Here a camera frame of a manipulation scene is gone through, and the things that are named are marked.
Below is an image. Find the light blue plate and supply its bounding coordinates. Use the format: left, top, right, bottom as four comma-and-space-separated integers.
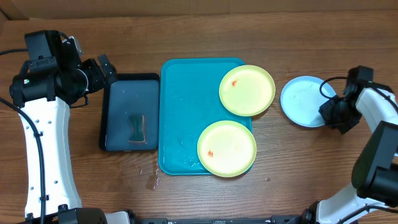
280, 76, 328, 128

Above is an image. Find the green brown sponge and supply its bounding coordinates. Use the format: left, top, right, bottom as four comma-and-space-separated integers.
129, 115, 146, 143

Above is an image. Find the yellow-green plate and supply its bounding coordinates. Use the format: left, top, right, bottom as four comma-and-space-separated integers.
197, 120, 257, 178
219, 65, 275, 116

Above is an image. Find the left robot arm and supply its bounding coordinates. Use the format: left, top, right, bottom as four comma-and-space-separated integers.
9, 30, 135, 223

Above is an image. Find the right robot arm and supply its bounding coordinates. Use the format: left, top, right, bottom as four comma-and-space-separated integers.
294, 66, 397, 223

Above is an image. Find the black water tray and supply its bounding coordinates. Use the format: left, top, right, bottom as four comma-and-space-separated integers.
99, 73, 160, 152

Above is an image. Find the teal plastic tray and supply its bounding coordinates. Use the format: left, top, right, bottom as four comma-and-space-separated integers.
158, 57, 252, 175

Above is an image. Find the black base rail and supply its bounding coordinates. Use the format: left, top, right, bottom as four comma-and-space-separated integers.
132, 215, 315, 224

